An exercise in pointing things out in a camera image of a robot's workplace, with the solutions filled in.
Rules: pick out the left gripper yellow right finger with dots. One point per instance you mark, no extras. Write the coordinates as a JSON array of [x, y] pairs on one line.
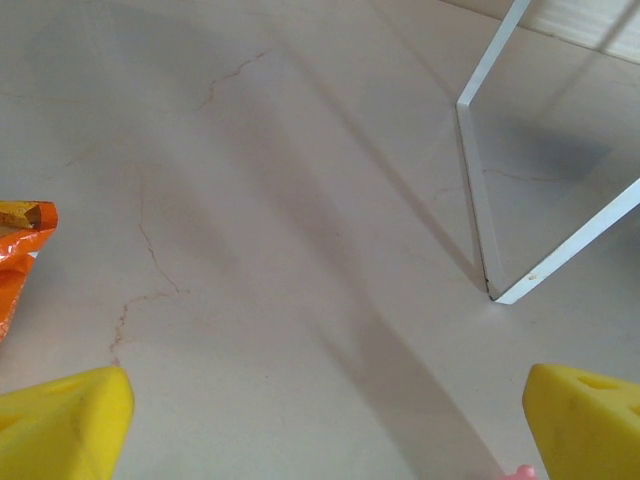
[[587, 430]]

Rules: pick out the pink plastic toy pig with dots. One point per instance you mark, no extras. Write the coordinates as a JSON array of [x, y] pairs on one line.
[[520, 473]]

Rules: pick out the orange snack bag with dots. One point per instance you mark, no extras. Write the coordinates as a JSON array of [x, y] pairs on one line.
[[20, 250]]

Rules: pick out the wooden shelf with white legs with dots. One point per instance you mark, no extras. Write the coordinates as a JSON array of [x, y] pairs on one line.
[[575, 242]]

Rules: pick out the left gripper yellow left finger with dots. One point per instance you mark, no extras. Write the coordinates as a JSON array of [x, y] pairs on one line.
[[60, 430]]

